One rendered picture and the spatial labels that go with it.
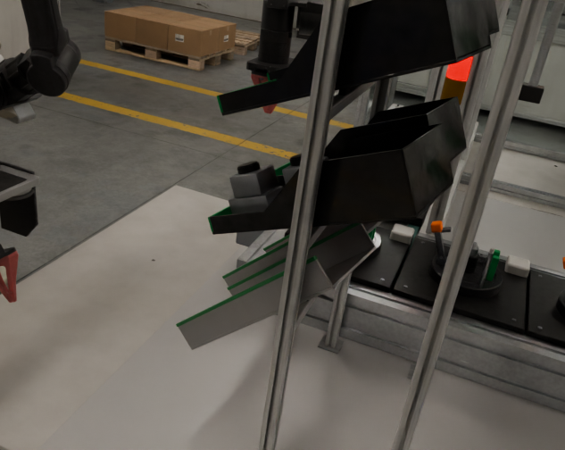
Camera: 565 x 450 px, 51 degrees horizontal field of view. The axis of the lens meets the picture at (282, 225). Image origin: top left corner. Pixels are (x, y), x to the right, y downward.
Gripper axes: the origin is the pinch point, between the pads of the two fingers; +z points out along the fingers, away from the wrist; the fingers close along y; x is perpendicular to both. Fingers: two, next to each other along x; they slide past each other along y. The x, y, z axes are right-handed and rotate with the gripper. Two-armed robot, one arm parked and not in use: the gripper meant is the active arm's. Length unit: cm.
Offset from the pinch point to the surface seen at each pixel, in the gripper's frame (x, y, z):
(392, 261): -28.7, 3.7, 26.7
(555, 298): -60, 8, 27
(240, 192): -12.2, -38.5, -0.2
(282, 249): -15.7, -28.8, 12.1
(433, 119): -33.4, -29.6, -12.5
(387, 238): -25.8, 12.7, 26.6
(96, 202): 154, 147, 120
